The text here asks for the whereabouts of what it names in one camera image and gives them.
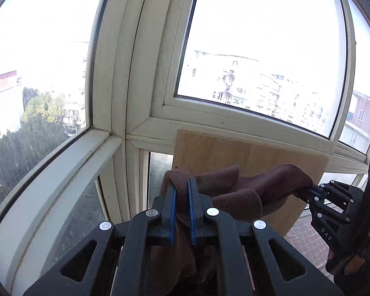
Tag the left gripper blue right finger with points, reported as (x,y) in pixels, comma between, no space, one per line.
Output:
(197,204)

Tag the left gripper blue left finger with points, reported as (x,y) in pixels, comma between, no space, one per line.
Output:
(168,215)

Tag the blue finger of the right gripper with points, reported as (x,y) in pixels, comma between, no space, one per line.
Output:
(317,191)
(308,197)

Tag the brown fleece garment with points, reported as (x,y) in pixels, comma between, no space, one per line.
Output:
(183,270)

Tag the light wooden board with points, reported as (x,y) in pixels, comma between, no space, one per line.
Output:
(199,154)

